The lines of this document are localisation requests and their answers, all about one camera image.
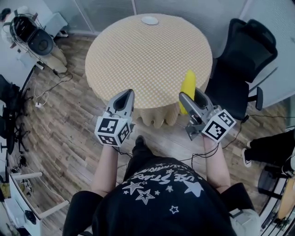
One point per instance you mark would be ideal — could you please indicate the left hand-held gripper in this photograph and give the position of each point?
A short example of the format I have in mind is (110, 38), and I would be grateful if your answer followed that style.
(106, 126)

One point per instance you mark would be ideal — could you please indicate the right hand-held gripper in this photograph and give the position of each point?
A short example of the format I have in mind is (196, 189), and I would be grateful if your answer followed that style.
(219, 126)

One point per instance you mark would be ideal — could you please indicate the yellow banana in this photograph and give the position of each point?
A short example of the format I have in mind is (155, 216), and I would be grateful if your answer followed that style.
(189, 83)

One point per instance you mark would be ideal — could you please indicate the small white plate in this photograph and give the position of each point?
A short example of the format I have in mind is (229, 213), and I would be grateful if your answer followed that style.
(149, 20)

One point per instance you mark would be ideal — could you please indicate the person's right forearm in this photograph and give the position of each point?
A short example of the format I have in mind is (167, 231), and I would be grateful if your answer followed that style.
(216, 166)

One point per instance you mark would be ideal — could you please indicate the person's left forearm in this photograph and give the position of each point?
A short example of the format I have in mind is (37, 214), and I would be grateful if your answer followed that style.
(104, 170)

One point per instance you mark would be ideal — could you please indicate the person's leg with black shoe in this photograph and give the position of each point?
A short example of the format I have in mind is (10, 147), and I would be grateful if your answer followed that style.
(139, 152)

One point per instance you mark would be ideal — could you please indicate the round table with checkered cloth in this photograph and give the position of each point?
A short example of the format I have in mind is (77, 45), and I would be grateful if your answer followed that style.
(147, 64)

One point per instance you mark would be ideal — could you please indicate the black mesh office chair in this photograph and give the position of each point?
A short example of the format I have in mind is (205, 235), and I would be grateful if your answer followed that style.
(239, 69)

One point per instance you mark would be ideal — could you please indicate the black round chest rig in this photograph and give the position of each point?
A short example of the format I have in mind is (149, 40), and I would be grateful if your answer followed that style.
(40, 43)

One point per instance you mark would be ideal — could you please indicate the person's black star-print shirt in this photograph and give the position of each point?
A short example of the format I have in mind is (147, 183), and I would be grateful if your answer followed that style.
(161, 207)

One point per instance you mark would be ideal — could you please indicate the black swivel chair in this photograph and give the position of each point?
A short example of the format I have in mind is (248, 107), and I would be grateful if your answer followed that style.
(7, 96)
(11, 136)

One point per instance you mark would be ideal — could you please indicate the white waist pouch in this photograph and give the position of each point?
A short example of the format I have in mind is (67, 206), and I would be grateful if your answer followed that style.
(246, 223)

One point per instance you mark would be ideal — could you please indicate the small wooden round table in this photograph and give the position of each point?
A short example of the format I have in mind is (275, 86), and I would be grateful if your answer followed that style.
(285, 200)

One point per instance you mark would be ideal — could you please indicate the white desk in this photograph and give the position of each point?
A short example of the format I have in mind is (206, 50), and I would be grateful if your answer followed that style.
(20, 207)

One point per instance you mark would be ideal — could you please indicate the black computer mouse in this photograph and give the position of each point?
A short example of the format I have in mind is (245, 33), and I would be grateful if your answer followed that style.
(30, 216)

